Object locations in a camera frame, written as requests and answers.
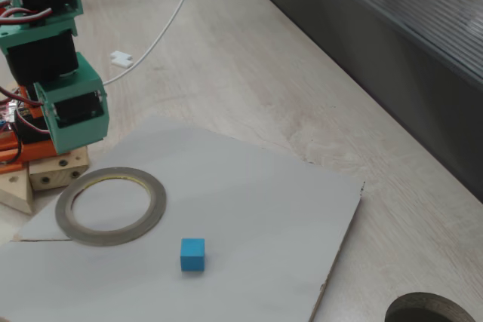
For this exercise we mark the blue cube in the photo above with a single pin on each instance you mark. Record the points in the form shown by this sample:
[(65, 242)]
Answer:
[(192, 256)]

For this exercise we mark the wooden block with screw holes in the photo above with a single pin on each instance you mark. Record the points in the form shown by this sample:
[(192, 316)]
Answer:
[(49, 176)]

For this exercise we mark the red circuit board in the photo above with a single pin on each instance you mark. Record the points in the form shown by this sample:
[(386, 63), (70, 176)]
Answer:
[(4, 112)]

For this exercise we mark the small white plastic piece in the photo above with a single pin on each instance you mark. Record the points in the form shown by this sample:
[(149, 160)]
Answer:
[(120, 58)]

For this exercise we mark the grey cardboard sheet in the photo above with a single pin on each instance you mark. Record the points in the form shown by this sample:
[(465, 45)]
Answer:
[(245, 205)]

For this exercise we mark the grey partition with ribbed glass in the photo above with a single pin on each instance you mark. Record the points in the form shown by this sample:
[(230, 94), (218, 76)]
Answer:
[(396, 54)]

